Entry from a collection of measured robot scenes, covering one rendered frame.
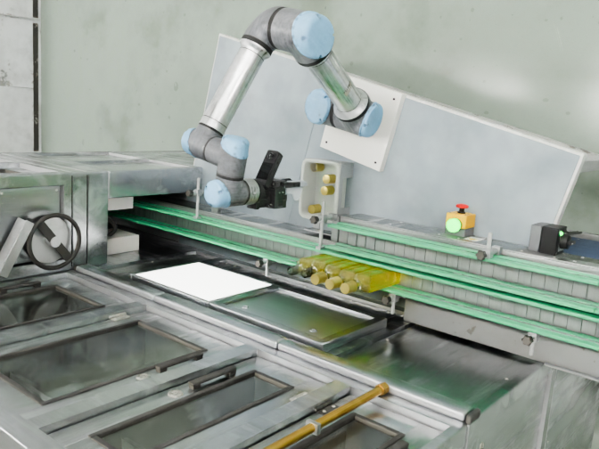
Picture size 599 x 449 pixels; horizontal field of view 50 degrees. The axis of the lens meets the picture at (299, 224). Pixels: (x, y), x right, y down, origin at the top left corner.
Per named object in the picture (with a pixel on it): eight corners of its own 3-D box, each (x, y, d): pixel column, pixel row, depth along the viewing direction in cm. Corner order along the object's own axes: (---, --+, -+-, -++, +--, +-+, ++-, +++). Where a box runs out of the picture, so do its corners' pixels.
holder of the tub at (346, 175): (312, 227, 249) (299, 230, 243) (317, 158, 244) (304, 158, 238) (348, 235, 239) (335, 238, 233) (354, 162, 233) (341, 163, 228)
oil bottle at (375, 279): (385, 280, 214) (348, 291, 198) (387, 264, 213) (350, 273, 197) (400, 283, 211) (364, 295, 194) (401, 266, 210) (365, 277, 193)
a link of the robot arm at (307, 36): (356, 106, 218) (283, -4, 174) (391, 117, 209) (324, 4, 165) (338, 135, 216) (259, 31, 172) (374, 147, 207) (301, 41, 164)
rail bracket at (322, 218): (328, 245, 228) (307, 249, 218) (332, 199, 225) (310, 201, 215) (335, 247, 226) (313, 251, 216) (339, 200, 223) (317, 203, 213)
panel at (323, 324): (198, 267, 259) (128, 281, 233) (199, 260, 259) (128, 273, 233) (387, 327, 204) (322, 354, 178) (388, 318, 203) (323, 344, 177)
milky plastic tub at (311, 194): (312, 214, 248) (298, 216, 241) (315, 157, 244) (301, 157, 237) (348, 222, 237) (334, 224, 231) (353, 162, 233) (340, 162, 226)
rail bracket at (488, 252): (491, 252, 190) (472, 258, 180) (495, 228, 189) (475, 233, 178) (504, 255, 188) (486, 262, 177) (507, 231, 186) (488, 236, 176)
